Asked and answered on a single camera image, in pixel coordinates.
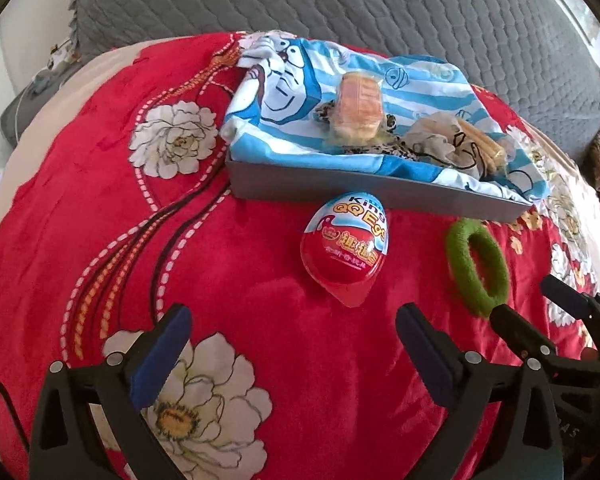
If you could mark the grey quilted sofa cover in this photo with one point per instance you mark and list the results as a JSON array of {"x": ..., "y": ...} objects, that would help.
[{"x": 330, "y": 0}]

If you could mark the cream sheer scrunchie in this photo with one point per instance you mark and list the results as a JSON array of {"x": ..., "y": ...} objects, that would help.
[{"x": 430, "y": 135}]

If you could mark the grey cardboard box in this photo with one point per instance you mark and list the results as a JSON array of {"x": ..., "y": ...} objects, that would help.
[{"x": 330, "y": 182}]

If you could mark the leopard print scrunchie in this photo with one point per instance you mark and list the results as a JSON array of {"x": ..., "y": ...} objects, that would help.
[{"x": 326, "y": 110}]

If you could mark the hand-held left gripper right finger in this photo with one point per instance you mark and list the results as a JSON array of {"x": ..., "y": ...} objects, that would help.
[{"x": 425, "y": 355}]

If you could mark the red plastic egg toy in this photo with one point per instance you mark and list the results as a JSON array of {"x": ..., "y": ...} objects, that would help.
[{"x": 345, "y": 255}]

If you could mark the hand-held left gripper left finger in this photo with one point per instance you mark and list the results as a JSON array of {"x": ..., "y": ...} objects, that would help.
[{"x": 162, "y": 355}]

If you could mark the blue striped cartoon cloth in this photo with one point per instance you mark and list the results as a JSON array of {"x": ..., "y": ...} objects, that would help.
[{"x": 420, "y": 85}]

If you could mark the grey floral cloth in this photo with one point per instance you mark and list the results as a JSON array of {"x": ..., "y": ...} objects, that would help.
[{"x": 55, "y": 65}]

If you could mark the clear-wrapped orange wafer packet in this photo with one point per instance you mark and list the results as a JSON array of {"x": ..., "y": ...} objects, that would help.
[{"x": 360, "y": 105}]

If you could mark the red floral blanket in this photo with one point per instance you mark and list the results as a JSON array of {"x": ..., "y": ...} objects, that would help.
[{"x": 130, "y": 260}]

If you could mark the grey cushion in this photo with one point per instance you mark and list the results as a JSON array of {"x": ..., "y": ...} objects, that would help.
[{"x": 20, "y": 110}]

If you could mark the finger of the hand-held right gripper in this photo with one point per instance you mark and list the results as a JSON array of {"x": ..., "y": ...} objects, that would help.
[
  {"x": 525, "y": 335},
  {"x": 597, "y": 315}
]

